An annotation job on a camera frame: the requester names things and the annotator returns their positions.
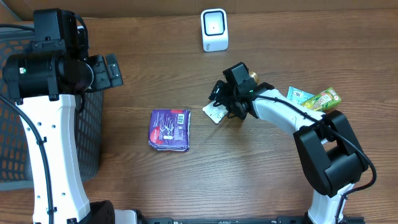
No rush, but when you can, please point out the white gold cream tube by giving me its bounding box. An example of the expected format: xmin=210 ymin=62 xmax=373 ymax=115
xmin=201 ymin=70 xmax=260 ymax=124

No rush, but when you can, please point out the teal wet wipes pack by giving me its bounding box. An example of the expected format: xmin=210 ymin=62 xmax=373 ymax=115
xmin=286 ymin=86 xmax=314 ymax=105

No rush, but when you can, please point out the purple red liners pack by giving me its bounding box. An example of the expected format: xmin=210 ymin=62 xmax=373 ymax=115
xmin=148 ymin=109 xmax=191 ymax=152

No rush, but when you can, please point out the green yellow snack packet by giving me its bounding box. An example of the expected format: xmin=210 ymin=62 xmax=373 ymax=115
xmin=301 ymin=87 xmax=342 ymax=111

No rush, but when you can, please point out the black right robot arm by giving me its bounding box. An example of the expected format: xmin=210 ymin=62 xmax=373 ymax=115
xmin=203 ymin=62 xmax=372 ymax=223

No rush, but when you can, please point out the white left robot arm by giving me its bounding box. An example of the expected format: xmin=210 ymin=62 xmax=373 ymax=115
xmin=2 ymin=8 xmax=138 ymax=224

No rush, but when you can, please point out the white barcode scanner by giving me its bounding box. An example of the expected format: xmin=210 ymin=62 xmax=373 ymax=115
xmin=200 ymin=8 xmax=229 ymax=52

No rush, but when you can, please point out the grey plastic mesh basket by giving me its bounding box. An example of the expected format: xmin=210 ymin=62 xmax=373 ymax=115
xmin=1 ymin=28 xmax=103 ymax=191

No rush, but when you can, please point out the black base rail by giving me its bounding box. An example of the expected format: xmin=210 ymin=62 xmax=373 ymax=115
xmin=133 ymin=214 xmax=366 ymax=224

